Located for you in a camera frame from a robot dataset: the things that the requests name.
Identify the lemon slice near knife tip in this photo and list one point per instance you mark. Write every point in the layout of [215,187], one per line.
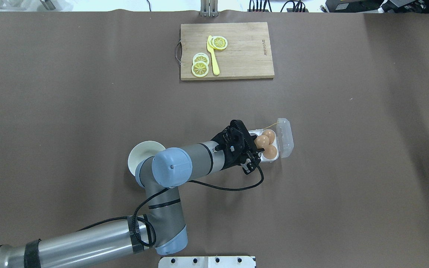
[218,42]

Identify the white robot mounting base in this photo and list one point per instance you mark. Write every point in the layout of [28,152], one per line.
[208,262]

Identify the white bowl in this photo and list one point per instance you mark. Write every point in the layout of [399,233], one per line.
[141,152]

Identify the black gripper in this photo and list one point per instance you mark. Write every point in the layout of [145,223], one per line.
[235,157]

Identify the lemon slice lower pair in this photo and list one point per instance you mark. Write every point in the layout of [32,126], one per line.
[200,69]

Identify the clear plastic egg box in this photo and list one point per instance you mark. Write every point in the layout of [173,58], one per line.
[283,141]

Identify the wooden cutting board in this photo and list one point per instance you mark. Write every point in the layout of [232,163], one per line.
[247,56]

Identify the yellow plastic knife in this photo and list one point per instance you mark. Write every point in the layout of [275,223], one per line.
[210,49]

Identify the brown egg in box front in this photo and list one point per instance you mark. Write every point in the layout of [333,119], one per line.
[270,152]

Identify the brown egg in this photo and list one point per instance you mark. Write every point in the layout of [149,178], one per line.
[262,141]
[270,152]
[270,134]

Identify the lemon slice upper pair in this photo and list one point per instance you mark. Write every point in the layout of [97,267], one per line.
[201,57]

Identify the lemon slice pair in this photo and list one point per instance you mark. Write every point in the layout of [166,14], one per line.
[200,69]
[201,57]

